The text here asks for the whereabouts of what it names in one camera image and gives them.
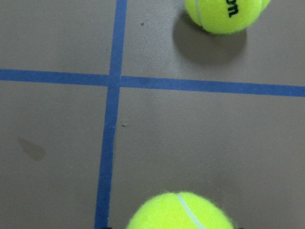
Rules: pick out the yellow tennis ball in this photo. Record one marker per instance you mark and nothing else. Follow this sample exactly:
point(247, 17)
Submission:
point(224, 16)
point(183, 210)

